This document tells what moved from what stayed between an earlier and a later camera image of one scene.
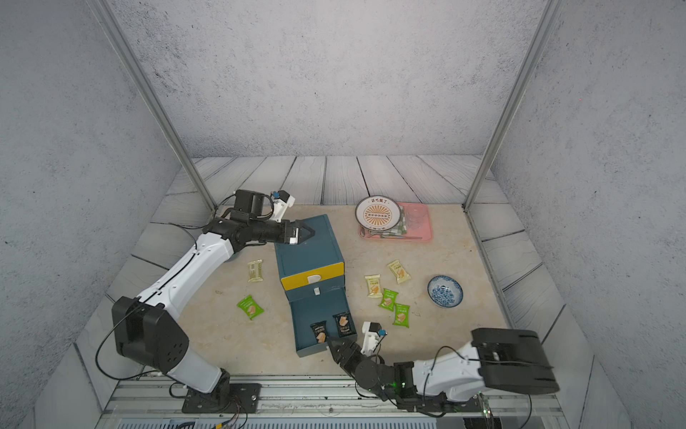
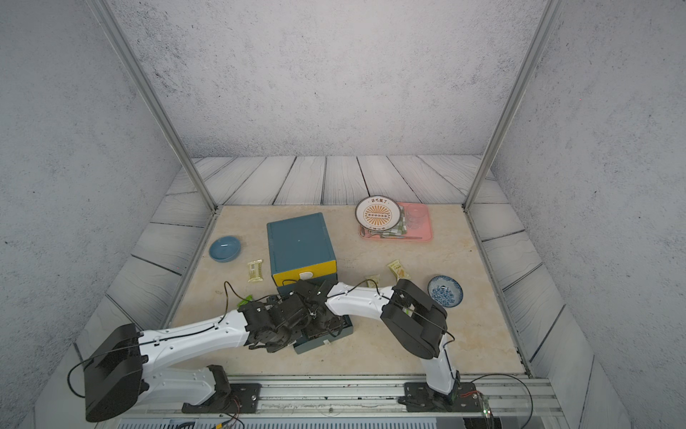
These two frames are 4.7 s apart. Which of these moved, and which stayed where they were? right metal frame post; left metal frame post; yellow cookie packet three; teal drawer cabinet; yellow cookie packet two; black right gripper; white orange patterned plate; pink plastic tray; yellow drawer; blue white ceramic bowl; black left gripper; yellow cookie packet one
Moved: teal drawer cabinet; black right gripper; black left gripper; yellow drawer
Stayed: yellow cookie packet three; right metal frame post; yellow cookie packet two; blue white ceramic bowl; pink plastic tray; white orange patterned plate; left metal frame post; yellow cookie packet one
